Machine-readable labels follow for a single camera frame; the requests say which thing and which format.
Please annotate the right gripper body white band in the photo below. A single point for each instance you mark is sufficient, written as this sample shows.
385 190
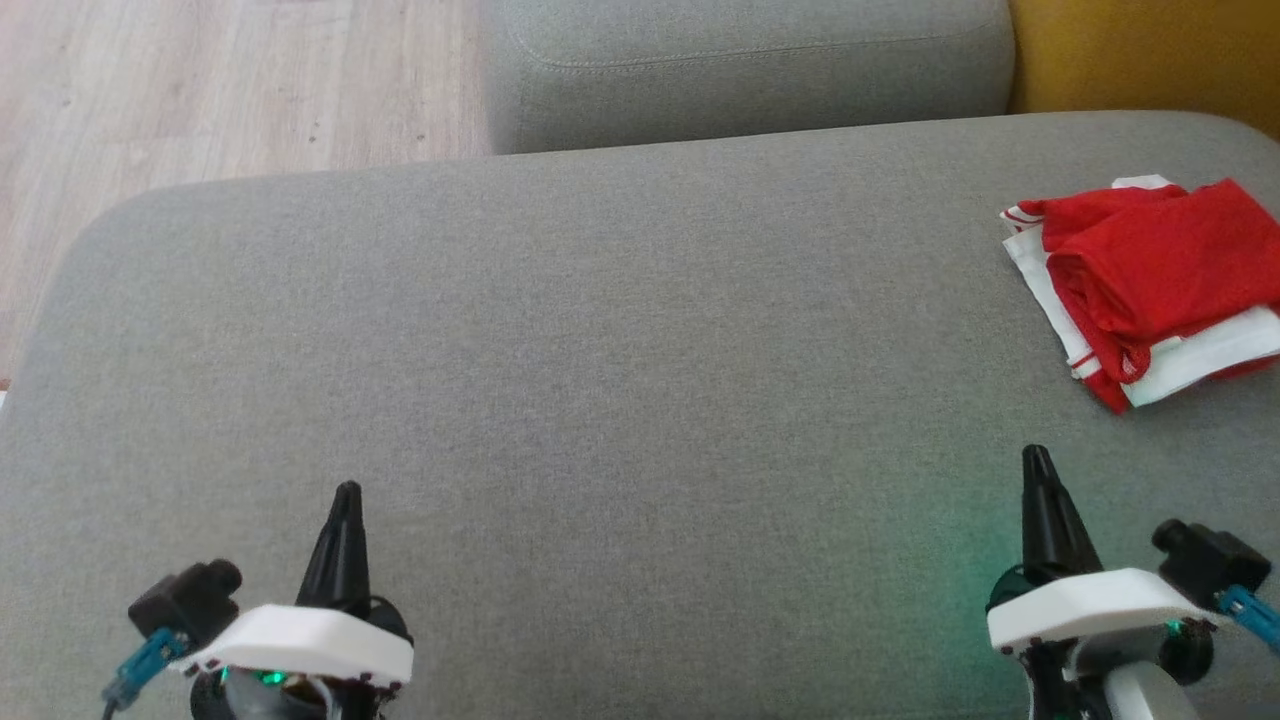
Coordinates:
1080 605

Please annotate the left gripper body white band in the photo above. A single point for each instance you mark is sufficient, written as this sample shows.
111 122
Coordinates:
300 640

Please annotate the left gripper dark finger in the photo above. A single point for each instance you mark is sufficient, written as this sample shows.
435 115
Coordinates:
325 570
357 570

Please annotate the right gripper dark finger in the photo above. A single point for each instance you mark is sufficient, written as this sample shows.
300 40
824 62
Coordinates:
1075 555
1038 530

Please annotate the red jersey with white sleeves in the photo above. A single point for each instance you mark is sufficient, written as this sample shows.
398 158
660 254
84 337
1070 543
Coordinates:
1110 290

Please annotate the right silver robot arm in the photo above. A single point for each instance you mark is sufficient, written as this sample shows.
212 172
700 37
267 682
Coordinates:
1140 695

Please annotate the grey fabric sofa seat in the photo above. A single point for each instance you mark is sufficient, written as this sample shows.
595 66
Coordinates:
600 400

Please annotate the mustard yellow cushion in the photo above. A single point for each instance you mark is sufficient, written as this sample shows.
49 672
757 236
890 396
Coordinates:
1150 55

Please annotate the grey fabric sofa cushion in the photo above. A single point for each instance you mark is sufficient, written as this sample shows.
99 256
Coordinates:
750 70

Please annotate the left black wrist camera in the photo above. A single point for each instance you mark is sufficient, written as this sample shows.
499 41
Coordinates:
190 600

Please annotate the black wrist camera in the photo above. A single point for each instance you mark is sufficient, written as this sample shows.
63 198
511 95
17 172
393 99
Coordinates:
190 600
1205 565

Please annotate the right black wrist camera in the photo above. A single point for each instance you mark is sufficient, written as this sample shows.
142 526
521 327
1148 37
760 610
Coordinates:
1205 565

